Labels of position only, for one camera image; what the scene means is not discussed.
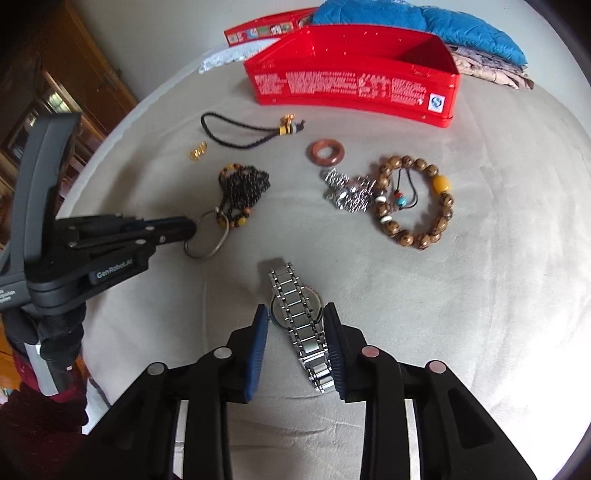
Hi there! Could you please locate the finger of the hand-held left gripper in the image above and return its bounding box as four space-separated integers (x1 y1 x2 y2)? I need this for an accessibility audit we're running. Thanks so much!
71 232 193 260
56 213 199 241

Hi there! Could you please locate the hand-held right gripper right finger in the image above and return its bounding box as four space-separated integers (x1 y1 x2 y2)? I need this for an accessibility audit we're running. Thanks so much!
322 302 539 480

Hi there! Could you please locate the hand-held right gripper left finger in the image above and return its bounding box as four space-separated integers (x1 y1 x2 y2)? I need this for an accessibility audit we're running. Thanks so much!
69 304 269 480

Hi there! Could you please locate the silver bangle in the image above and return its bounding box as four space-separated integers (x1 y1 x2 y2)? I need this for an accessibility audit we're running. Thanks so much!
183 209 230 260

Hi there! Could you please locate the silver metal watch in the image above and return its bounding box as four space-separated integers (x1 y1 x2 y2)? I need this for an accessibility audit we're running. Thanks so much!
268 261 337 395

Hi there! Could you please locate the black bead necklace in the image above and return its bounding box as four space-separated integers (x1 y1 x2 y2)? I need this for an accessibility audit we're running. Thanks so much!
217 163 271 232

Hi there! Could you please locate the black cord gold charm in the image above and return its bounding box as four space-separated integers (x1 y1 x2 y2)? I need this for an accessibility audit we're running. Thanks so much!
200 113 308 151

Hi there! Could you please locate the brown wooden ring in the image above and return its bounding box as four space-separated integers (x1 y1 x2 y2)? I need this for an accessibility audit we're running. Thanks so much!
308 139 345 166

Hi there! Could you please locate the silver chain bracelet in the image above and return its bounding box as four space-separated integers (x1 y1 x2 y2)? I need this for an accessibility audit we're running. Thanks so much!
321 168 378 213

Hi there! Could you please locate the wooden bead bracelet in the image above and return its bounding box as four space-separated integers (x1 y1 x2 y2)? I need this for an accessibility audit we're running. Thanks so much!
371 155 456 251

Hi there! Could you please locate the red tin box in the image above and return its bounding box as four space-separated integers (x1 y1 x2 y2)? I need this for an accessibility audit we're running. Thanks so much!
243 25 462 130

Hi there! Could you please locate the person's left forearm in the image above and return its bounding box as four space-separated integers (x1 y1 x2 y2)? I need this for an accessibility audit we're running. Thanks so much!
0 344 95 480

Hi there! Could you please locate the person's left hand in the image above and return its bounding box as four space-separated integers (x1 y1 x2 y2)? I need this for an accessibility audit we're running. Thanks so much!
7 302 86 371

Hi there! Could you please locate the wooden cabinet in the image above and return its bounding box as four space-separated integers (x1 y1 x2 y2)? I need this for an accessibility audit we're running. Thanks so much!
0 0 140 190

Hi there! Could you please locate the white lace cloth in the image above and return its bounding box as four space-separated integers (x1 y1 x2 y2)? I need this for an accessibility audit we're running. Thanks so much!
198 45 253 75

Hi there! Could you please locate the red tin lid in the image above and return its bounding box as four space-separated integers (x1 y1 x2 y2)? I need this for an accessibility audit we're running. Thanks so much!
224 7 320 48

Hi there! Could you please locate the blue quilted jacket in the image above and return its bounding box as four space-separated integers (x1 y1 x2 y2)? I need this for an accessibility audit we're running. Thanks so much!
311 0 530 66

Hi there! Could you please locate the beige patterned cloth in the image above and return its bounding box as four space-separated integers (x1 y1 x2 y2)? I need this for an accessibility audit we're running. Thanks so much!
444 43 536 91

